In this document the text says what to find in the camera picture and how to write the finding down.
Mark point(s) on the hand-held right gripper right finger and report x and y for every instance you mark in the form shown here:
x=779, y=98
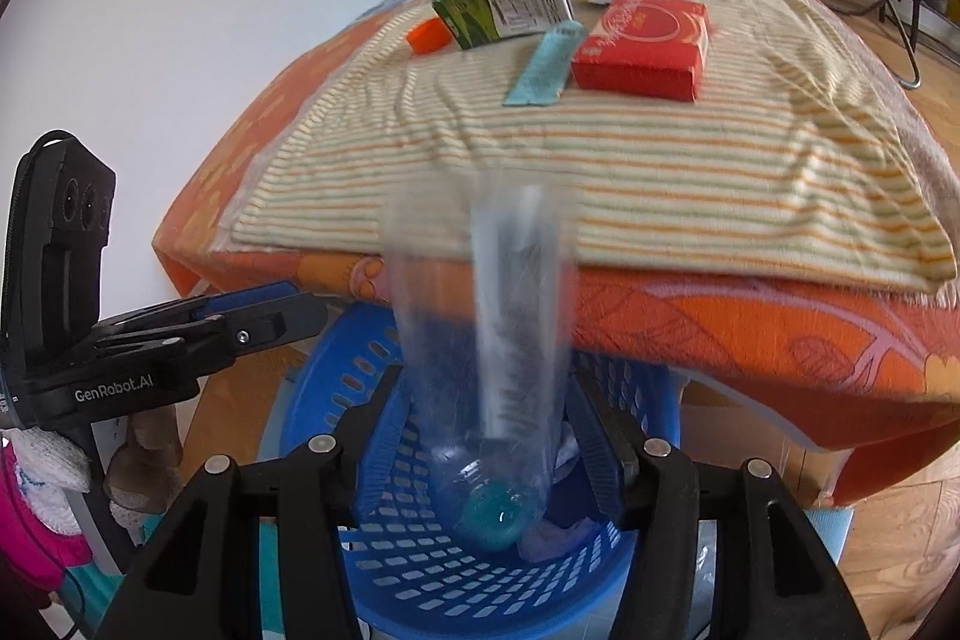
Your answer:
x=600, y=460

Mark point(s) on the beige plush thing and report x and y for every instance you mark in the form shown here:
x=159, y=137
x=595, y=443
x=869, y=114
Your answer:
x=142, y=460

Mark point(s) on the green drink carton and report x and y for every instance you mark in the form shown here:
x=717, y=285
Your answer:
x=495, y=3

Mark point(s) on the striped yellow cloth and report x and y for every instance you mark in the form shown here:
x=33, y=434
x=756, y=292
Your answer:
x=675, y=183

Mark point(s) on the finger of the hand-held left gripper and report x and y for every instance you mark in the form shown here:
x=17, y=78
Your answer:
x=270, y=325
x=255, y=295

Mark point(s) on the blue plastic basket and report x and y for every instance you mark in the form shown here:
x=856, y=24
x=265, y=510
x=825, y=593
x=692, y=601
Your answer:
x=420, y=565

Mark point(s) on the light blue packet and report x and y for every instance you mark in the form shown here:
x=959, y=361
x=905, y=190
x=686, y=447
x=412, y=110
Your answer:
x=541, y=66

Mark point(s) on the red cardboard box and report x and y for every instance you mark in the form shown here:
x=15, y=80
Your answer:
x=645, y=44

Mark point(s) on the clear plastic bottle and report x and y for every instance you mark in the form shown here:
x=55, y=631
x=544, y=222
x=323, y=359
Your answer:
x=480, y=340

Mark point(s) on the beige fringed towel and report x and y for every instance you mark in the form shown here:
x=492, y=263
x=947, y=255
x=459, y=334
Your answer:
x=934, y=153

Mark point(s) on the orange plastic cap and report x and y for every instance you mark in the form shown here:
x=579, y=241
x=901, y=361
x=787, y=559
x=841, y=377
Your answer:
x=427, y=36

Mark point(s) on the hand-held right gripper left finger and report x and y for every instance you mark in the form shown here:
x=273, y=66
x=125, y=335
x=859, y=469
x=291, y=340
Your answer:
x=373, y=437

